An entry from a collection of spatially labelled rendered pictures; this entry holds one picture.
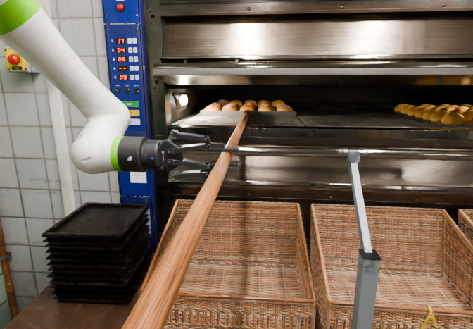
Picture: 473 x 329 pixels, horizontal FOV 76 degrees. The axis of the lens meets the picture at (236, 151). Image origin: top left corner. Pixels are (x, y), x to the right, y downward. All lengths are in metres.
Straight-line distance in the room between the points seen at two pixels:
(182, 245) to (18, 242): 1.65
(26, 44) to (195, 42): 0.70
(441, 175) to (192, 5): 1.24
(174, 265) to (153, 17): 1.18
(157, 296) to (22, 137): 1.50
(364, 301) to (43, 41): 0.98
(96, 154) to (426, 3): 1.26
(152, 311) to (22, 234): 1.67
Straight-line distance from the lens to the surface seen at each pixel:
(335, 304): 1.06
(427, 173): 1.51
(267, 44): 1.30
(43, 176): 1.72
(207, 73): 1.17
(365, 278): 0.89
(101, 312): 1.31
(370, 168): 1.43
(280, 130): 1.32
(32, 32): 0.81
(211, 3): 1.35
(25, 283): 2.07
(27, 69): 1.57
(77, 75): 0.85
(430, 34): 1.46
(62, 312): 1.36
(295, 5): 1.34
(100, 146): 0.82
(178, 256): 0.34
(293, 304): 1.05
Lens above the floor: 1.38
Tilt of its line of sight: 13 degrees down
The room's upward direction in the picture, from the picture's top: straight up
